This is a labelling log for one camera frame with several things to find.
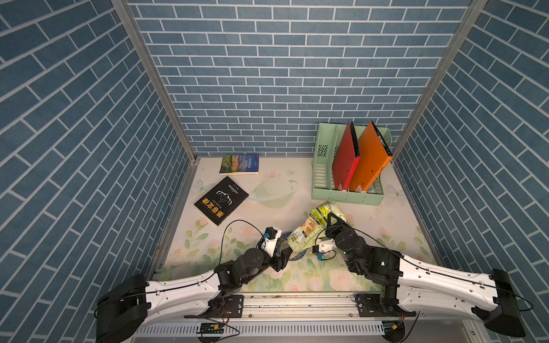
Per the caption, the red folder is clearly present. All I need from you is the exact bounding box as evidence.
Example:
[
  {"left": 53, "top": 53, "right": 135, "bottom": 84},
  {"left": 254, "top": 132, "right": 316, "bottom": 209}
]
[{"left": 332, "top": 121, "right": 360, "bottom": 191}]

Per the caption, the blue landscape book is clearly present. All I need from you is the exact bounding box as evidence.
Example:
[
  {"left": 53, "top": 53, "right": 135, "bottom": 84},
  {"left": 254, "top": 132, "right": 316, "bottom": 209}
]
[{"left": 220, "top": 154, "right": 260, "bottom": 175}]

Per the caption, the blue patterned ceramic bowl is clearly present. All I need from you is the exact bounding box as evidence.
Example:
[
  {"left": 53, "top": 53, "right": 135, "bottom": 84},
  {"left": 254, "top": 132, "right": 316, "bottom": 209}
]
[{"left": 277, "top": 232, "right": 307, "bottom": 262}]

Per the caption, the mint green file rack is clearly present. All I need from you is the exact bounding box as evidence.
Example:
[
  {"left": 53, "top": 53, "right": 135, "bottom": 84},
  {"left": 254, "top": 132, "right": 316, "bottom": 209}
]
[{"left": 312, "top": 123, "right": 392, "bottom": 206}]

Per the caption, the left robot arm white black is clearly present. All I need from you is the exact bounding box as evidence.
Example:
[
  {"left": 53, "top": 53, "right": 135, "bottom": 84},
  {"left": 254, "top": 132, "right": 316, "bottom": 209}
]
[{"left": 95, "top": 245, "right": 293, "bottom": 342}]

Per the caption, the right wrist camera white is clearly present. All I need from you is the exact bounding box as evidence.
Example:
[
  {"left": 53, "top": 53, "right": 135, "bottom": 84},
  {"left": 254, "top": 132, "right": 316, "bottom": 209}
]
[{"left": 315, "top": 240, "right": 336, "bottom": 261}]

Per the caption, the floral table mat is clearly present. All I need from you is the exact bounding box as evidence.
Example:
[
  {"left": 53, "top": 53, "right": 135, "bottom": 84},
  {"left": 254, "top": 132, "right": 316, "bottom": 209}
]
[{"left": 159, "top": 157, "right": 434, "bottom": 292}]

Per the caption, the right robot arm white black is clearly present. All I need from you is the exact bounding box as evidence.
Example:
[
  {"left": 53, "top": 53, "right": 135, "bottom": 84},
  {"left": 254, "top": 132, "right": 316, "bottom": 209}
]
[{"left": 325, "top": 220, "right": 526, "bottom": 338}]

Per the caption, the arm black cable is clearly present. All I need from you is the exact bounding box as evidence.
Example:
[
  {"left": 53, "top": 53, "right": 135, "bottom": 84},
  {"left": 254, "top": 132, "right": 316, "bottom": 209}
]
[
  {"left": 315, "top": 224, "right": 535, "bottom": 313},
  {"left": 217, "top": 219, "right": 264, "bottom": 269}
]

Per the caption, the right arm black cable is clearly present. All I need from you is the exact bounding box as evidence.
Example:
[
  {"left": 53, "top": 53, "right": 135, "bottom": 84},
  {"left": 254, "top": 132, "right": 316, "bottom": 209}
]
[{"left": 315, "top": 224, "right": 535, "bottom": 313}]

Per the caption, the orange folder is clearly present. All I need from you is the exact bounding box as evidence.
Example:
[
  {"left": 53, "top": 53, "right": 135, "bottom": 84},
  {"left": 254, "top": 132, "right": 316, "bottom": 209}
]
[{"left": 349, "top": 122, "right": 393, "bottom": 192}]

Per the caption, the green oats bag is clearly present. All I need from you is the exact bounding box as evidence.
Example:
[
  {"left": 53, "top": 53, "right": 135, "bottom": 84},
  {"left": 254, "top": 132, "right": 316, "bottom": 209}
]
[{"left": 287, "top": 202, "right": 347, "bottom": 253}]

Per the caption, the small black controller board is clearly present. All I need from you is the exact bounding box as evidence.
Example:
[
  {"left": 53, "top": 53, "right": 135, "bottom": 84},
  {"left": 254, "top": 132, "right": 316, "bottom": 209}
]
[{"left": 197, "top": 322, "right": 224, "bottom": 336}]

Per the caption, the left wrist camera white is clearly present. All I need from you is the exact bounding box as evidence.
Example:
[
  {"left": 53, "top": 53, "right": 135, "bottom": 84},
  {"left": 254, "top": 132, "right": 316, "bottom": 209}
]
[{"left": 259, "top": 227, "right": 282, "bottom": 257}]

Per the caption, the black book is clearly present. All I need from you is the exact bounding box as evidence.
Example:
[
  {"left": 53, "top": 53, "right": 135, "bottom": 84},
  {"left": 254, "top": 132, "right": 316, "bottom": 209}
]
[{"left": 194, "top": 177, "right": 249, "bottom": 226}]

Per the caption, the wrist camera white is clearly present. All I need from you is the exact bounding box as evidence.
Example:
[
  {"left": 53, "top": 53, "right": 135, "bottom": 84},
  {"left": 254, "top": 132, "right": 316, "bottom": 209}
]
[
  {"left": 259, "top": 227, "right": 282, "bottom": 257},
  {"left": 315, "top": 240, "right": 336, "bottom": 261}
]

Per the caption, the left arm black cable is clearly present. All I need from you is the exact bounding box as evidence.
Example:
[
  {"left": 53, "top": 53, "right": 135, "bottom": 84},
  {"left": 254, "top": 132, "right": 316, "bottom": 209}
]
[{"left": 217, "top": 219, "right": 264, "bottom": 269}]

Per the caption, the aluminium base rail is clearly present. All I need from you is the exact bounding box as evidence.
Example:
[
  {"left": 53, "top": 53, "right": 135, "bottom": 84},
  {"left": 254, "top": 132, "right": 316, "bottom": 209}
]
[{"left": 128, "top": 292, "right": 489, "bottom": 342}]

